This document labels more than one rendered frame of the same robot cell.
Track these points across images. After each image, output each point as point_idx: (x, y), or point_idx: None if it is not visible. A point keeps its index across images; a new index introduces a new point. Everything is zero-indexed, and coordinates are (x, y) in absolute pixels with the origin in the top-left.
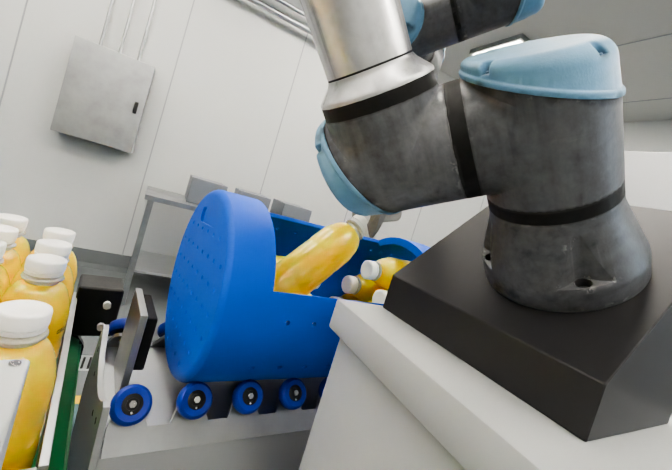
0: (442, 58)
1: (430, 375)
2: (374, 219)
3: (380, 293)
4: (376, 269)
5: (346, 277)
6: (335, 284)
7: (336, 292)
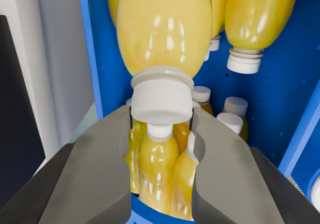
0: None
1: None
2: (104, 117)
3: (160, 125)
4: (189, 147)
5: (237, 123)
6: (267, 127)
7: (259, 125)
